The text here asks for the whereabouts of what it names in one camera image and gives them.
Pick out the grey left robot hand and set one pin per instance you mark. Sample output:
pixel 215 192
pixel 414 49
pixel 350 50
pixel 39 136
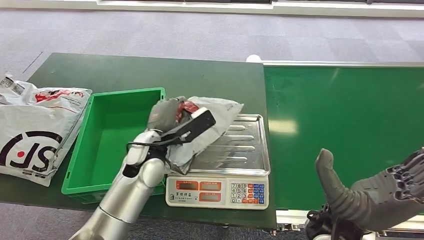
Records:
pixel 164 114

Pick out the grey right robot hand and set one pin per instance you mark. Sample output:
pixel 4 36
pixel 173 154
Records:
pixel 371 202

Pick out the small grey courier package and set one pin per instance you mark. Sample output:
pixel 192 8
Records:
pixel 215 122

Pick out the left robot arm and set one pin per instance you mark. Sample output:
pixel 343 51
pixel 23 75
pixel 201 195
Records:
pixel 126 198

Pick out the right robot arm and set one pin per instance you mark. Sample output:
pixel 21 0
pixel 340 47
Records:
pixel 319 227

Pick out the green conveyor belt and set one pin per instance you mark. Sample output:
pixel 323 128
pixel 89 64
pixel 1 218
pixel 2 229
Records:
pixel 331 132

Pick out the white conveyor roller end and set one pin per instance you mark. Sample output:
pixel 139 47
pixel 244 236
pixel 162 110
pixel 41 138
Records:
pixel 253 58

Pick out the green plastic crate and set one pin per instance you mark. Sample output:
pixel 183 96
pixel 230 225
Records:
pixel 109 139

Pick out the electronic scale with steel tray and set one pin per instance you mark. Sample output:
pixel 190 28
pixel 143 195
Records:
pixel 232 159

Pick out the white courier bag red print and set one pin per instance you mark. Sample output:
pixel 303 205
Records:
pixel 49 94

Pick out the large white courier bag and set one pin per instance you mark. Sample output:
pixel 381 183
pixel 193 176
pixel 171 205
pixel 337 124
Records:
pixel 30 132

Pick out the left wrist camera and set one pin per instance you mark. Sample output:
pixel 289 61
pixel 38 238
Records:
pixel 197 126

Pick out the aluminium conveyor frame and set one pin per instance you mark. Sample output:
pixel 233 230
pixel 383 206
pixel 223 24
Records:
pixel 291 217

